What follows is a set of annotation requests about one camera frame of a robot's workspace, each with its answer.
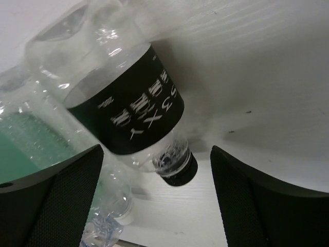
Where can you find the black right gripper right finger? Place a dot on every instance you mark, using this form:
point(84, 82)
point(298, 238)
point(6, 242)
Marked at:
point(260, 210)

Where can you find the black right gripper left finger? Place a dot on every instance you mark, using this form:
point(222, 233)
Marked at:
point(50, 207)

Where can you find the clear white cap plastic bottle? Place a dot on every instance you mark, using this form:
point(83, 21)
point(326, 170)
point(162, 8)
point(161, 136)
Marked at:
point(112, 200)

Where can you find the black label plastic bottle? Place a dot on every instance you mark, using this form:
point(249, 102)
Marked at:
point(94, 60)

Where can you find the green plastic bin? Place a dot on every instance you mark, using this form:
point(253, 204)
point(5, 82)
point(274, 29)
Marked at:
point(28, 145)

